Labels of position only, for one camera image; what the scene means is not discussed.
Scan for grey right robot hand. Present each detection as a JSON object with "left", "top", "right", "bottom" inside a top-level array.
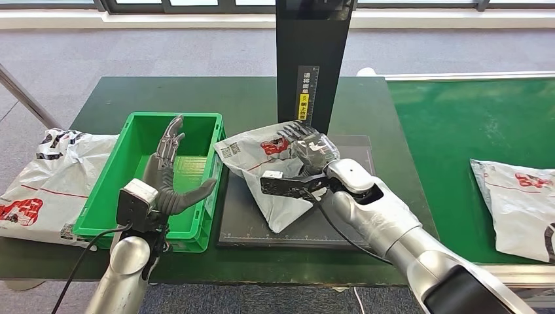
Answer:
[{"left": 276, "top": 121, "right": 341, "bottom": 177}]

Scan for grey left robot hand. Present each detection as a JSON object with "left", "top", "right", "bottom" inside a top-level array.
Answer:
[{"left": 143, "top": 114, "right": 218, "bottom": 217}]

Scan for white parcel bag black logo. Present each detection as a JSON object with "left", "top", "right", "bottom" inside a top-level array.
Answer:
[
  {"left": 470, "top": 159, "right": 555, "bottom": 264},
  {"left": 213, "top": 121, "right": 334, "bottom": 234}
]

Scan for black inbound scanner machine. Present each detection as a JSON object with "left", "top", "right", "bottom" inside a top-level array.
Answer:
[{"left": 217, "top": 0, "right": 393, "bottom": 251}]

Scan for white parcel bag red print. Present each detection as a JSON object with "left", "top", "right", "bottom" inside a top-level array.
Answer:
[{"left": 0, "top": 128, "right": 120, "bottom": 248}]

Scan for green conveyor belt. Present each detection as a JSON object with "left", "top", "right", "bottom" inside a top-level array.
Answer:
[{"left": 387, "top": 78, "right": 555, "bottom": 265}]

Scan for green plastic crate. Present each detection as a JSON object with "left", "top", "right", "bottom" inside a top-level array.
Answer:
[{"left": 73, "top": 111, "right": 227, "bottom": 254}]

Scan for ruler label sticker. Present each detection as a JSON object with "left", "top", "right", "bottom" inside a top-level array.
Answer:
[{"left": 296, "top": 65, "right": 321, "bottom": 122}]

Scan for dark green table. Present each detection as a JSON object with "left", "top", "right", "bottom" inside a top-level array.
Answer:
[{"left": 0, "top": 77, "right": 439, "bottom": 288}]

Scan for white rounded end cap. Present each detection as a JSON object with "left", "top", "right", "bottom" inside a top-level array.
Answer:
[{"left": 356, "top": 67, "right": 389, "bottom": 78}]

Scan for white window sill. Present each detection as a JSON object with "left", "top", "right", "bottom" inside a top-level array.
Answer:
[{"left": 0, "top": 9, "right": 555, "bottom": 30}]

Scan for grey metal pole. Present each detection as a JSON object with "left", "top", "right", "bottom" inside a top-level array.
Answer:
[{"left": 0, "top": 62, "right": 62, "bottom": 130}]

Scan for pale round floor foot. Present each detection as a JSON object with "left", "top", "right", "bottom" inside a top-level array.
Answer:
[{"left": 2, "top": 279, "right": 46, "bottom": 292}]

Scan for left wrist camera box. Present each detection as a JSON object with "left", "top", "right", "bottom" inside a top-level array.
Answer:
[{"left": 116, "top": 178, "right": 159, "bottom": 233}]

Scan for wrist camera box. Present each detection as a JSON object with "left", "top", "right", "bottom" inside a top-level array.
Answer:
[
  {"left": 260, "top": 170, "right": 331, "bottom": 201},
  {"left": 116, "top": 178, "right": 159, "bottom": 233}
]

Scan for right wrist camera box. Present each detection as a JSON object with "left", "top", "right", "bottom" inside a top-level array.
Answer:
[{"left": 260, "top": 170, "right": 331, "bottom": 201}]

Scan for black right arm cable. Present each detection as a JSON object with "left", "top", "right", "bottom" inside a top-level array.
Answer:
[{"left": 303, "top": 188, "right": 393, "bottom": 265}]

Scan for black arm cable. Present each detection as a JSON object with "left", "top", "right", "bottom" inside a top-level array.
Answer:
[
  {"left": 303, "top": 188, "right": 393, "bottom": 265},
  {"left": 51, "top": 223, "right": 133, "bottom": 314}
]

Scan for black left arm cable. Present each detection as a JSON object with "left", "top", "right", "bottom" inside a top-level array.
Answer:
[{"left": 51, "top": 223, "right": 133, "bottom": 314}]

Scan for white floor cable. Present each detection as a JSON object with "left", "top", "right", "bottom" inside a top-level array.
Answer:
[{"left": 353, "top": 287, "right": 367, "bottom": 314}]

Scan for dark window frame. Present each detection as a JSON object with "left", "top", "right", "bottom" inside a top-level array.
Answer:
[{"left": 0, "top": 0, "right": 555, "bottom": 14}]

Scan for aluminium conveyor frame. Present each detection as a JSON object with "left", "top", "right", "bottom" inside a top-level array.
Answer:
[{"left": 384, "top": 70, "right": 555, "bottom": 300}]

